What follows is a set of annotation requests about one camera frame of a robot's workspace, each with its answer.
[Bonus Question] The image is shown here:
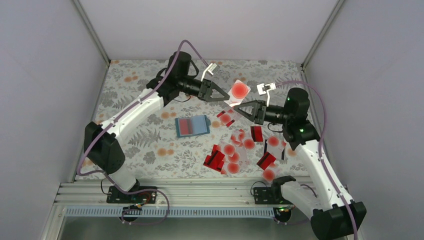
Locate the aluminium rail frame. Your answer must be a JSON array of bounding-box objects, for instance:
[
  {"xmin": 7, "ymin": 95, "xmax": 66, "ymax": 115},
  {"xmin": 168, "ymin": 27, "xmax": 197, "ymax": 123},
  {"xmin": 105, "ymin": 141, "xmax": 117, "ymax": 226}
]
[{"xmin": 53, "ymin": 175, "xmax": 353, "ymax": 208}]

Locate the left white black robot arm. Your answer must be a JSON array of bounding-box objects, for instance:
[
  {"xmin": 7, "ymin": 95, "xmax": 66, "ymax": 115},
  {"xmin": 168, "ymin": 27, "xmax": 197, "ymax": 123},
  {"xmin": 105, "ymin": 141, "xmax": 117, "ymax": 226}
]
[{"xmin": 83, "ymin": 51, "xmax": 230, "ymax": 203}]

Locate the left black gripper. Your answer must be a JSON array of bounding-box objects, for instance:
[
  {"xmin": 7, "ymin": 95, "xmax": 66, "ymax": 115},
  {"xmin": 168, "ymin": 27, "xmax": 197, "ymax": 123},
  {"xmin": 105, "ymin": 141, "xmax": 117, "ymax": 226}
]
[{"xmin": 178, "ymin": 75, "xmax": 229, "ymax": 102}]

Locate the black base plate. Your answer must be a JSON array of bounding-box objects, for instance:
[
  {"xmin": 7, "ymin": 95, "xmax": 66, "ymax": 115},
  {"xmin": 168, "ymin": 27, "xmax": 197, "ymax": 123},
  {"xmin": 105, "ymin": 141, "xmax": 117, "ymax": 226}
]
[
  {"xmin": 252, "ymin": 187, "xmax": 292, "ymax": 205},
  {"xmin": 106, "ymin": 186, "xmax": 157, "ymax": 205}
]

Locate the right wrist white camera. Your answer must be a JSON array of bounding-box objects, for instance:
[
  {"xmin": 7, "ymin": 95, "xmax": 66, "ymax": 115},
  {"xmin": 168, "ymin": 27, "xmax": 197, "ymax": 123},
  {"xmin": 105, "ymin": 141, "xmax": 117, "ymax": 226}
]
[{"xmin": 256, "ymin": 82, "xmax": 277, "ymax": 107}]

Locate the dark red striped card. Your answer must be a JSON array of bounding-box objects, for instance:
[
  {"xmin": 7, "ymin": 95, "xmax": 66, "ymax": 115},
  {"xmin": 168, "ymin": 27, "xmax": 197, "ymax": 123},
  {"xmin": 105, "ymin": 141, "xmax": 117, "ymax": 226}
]
[{"xmin": 250, "ymin": 126, "xmax": 264, "ymax": 143}]

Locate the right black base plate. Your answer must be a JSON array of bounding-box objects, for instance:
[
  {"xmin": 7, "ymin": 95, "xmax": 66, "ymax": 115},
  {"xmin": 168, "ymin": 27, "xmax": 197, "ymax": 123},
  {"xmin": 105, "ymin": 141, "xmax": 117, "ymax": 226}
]
[{"xmin": 252, "ymin": 187, "xmax": 292, "ymax": 205}]

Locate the red card with stripe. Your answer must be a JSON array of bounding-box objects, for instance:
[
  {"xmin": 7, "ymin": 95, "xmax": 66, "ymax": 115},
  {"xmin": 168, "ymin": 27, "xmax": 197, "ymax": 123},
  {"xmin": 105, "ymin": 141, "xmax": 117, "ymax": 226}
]
[{"xmin": 203, "ymin": 144, "xmax": 226, "ymax": 172}]

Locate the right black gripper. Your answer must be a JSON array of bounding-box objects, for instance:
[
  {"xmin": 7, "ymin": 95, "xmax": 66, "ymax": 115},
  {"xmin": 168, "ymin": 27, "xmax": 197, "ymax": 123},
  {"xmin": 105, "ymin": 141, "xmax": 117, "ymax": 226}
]
[{"xmin": 233, "ymin": 100, "xmax": 291, "ymax": 125}]

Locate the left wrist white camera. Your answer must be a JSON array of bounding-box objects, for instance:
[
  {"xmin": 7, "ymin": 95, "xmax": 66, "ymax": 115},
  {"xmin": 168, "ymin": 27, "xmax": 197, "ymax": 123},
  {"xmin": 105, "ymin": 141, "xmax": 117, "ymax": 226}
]
[{"xmin": 200, "ymin": 62, "xmax": 220, "ymax": 82}]

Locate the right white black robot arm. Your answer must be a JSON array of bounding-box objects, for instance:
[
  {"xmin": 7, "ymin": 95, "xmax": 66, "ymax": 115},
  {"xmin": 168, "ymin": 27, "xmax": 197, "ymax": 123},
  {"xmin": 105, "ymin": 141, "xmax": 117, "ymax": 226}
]
[{"xmin": 234, "ymin": 87, "xmax": 367, "ymax": 240}]

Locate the floral patterned table mat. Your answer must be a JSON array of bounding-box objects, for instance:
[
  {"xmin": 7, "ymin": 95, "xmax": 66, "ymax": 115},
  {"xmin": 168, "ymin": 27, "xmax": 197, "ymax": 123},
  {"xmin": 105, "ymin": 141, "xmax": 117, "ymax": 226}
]
[{"xmin": 95, "ymin": 59, "xmax": 303, "ymax": 179}]

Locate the wrist white camera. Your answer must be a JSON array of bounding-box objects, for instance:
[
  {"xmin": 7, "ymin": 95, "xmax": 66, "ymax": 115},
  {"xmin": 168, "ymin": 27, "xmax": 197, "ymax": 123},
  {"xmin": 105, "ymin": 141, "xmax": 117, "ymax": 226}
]
[
  {"xmin": 200, "ymin": 62, "xmax": 220, "ymax": 82},
  {"xmin": 256, "ymin": 82, "xmax": 277, "ymax": 107}
]

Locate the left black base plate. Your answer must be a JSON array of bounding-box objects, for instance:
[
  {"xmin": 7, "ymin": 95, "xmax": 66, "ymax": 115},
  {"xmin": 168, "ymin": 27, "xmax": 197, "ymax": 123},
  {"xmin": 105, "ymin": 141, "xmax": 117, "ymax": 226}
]
[{"xmin": 106, "ymin": 186, "xmax": 157, "ymax": 205}]

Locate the teal leather card holder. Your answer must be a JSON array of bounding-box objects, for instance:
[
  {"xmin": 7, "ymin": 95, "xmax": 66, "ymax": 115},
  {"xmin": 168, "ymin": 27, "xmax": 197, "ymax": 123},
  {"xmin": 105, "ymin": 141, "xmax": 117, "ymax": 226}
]
[{"xmin": 175, "ymin": 115, "xmax": 211, "ymax": 138}]

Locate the blue slotted cable duct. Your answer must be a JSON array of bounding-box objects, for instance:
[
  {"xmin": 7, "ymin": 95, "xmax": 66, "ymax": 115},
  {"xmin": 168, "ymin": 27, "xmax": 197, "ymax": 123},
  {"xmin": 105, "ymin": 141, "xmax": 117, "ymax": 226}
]
[{"xmin": 63, "ymin": 206, "xmax": 274, "ymax": 219}]

